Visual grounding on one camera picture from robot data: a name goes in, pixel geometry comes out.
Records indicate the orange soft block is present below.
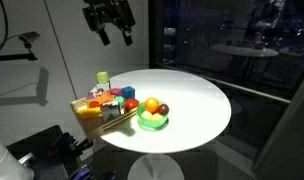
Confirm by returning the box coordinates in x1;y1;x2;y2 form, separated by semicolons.
97;92;116;105

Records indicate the white zebra print cube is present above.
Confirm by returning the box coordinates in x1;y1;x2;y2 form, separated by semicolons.
101;101;122;123

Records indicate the black spring clamp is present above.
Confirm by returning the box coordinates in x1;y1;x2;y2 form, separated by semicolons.
71;138;95;155

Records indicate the purple clamp with orange lever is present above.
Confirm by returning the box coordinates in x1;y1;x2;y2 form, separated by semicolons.
46;132;76;158

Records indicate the purple spring clamp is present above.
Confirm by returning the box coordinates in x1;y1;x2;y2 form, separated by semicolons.
69;164;93;180

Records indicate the orange block with red circle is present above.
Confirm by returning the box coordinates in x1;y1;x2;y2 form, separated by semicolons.
86;99;101;109

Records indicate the green plastic bowl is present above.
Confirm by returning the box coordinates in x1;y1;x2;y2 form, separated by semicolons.
136;100;170;132

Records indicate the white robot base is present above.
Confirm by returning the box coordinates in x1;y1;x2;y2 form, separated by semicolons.
0;130;36;180

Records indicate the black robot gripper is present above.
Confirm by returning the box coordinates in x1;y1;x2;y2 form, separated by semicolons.
81;0;137;47

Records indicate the pale yellow toy ball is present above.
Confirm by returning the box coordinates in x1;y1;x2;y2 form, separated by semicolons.
140;110;153;121
151;112;164;122

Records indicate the blue embossed block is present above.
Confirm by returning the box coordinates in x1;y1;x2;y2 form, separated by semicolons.
121;85;136;100

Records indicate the yellow toy banana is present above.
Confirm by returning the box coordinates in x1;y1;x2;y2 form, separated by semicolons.
76;105;103;120

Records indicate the metal window rail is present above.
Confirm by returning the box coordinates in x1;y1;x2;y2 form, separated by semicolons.
157;63;292;105

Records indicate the teal block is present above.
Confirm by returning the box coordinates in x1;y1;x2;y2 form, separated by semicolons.
114;95;126;106

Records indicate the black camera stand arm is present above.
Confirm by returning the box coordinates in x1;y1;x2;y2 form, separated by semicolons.
0;49;39;63

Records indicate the red toy tomato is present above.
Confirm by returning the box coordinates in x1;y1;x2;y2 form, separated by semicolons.
123;98;140;113

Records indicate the orange toy fruit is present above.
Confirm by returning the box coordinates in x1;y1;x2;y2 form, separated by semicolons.
144;97;160;114

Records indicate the grey camera on stand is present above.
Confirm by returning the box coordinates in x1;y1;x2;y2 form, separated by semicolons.
18;31;42;51

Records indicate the dark red toy plum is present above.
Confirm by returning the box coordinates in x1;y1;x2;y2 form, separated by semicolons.
157;103;170;117

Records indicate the white table pedestal base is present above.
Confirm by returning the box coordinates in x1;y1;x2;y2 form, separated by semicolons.
126;153;186;180

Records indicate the light green embossed block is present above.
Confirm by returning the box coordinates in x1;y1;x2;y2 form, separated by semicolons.
96;71;110;84

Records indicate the wooden tray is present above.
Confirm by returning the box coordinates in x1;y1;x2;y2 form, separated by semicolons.
70;95;140;141

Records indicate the black hanging cable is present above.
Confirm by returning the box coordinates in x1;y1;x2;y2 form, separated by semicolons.
0;0;20;56

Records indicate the black pegboard platform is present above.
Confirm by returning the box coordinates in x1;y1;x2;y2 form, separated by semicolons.
6;124;95;180

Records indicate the magenta block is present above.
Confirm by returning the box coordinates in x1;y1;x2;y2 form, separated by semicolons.
110;87;123;97

